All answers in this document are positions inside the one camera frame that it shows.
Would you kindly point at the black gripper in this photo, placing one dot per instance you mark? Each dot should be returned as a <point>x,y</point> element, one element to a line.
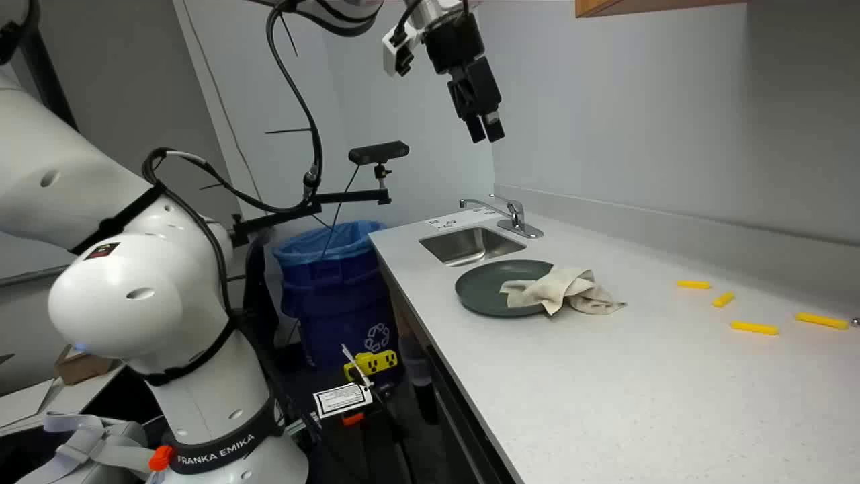
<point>466,68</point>

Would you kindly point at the dark green round plate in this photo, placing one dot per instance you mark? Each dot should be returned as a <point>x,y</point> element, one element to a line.
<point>486,292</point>

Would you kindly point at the cream cloth towel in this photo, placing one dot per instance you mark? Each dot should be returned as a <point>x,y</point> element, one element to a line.
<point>553,289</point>

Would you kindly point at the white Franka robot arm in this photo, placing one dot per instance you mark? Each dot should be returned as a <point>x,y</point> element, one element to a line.
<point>126,297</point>

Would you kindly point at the stainless steel sink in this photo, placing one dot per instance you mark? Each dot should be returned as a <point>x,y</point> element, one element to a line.
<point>466,242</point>

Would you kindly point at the blue recycling bin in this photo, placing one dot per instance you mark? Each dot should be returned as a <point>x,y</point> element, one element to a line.
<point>337,297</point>

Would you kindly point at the small yellow piece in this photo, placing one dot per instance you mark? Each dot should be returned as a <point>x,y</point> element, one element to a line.
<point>755,328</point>
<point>725,300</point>
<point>822,322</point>
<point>694,284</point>

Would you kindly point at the yellow and black label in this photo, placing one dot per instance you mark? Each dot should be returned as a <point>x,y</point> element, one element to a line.
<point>373,366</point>

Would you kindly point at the white tag card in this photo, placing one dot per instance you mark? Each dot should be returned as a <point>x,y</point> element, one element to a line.
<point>342,401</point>

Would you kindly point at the orange round knob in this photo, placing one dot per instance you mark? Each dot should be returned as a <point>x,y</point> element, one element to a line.
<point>159,457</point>

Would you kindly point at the brown cardboard box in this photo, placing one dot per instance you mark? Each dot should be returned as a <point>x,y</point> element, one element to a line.
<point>85,366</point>

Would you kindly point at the black camera on stand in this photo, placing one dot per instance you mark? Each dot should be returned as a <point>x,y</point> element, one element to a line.
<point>377,151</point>

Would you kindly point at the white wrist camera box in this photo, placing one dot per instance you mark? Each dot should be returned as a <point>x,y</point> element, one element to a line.
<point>400,45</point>

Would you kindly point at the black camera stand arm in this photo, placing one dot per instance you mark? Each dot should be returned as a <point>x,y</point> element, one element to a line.
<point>351,195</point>

